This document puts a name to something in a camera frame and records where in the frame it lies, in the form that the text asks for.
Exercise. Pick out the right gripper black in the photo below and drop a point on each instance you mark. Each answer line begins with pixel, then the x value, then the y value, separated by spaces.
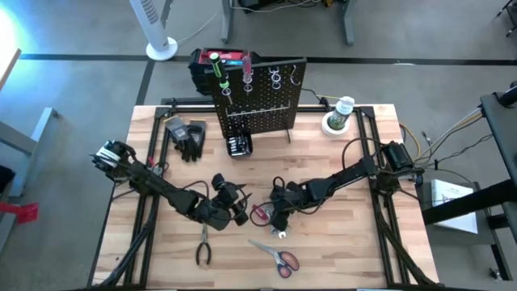
pixel 288 198

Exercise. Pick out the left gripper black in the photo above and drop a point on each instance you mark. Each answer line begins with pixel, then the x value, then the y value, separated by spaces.
pixel 226 198

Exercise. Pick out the silver combination wrench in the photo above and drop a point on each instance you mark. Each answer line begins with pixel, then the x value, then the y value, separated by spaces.
pixel 280 234

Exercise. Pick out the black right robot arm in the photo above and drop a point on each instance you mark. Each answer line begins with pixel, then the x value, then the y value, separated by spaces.
pixel 347 174

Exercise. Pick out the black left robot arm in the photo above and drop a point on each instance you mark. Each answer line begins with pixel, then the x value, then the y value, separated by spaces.
pixel 161 186

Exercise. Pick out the silver curved peg hook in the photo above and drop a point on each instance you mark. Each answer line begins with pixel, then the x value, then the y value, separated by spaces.
pixel 295 78

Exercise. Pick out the wooden board edge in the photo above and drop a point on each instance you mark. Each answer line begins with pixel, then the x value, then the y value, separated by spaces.
pixel 10 66

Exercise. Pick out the black socket set tray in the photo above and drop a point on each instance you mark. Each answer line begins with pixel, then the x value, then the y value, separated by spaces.
pixel 239 145

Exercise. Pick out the black metal pegboard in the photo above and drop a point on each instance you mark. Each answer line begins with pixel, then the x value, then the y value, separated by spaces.
pixel 262 113

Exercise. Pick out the silver multi-slot rack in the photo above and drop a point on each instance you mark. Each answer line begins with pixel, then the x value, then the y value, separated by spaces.
pixel 258 110

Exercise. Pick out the grey black work glove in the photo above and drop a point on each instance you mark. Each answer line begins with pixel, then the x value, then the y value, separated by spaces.
pixel 177 129

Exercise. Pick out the white tape roll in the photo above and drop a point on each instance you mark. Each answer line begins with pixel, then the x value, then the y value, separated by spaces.
pixel 326 126

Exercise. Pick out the white cap plastic bottle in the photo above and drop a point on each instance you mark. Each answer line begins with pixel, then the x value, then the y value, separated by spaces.
pixel 342 111

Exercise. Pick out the red black tool bag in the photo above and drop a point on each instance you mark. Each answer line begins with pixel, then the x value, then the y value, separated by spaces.
pixel 202 70

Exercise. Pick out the grey desk leg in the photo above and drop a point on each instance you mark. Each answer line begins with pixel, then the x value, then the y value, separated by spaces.
pixel 228 20
pixel 348 22

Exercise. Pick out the white paper booklet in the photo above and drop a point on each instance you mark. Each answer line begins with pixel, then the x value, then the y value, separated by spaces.
pixel 454 206

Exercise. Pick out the grey side table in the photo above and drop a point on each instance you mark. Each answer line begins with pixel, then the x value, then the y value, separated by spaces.
pixel 452 240

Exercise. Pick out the white tower fan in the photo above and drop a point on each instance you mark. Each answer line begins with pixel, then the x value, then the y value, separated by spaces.
pixel 151 24

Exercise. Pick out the grey metal bench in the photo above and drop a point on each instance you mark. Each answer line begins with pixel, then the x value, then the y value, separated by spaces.
pixel 40 133

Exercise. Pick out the red flat object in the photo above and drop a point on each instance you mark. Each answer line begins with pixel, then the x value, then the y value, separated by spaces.
pixel 24 212

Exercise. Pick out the black metal stand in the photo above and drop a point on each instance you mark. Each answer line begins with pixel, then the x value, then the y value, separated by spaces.
pixel 501 129

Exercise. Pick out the black chair base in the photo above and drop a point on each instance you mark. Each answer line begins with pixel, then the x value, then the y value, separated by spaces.
pixel 509 16

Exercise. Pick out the black aluminium extrusion frame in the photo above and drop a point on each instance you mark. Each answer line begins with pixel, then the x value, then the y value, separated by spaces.
pixel 366 110

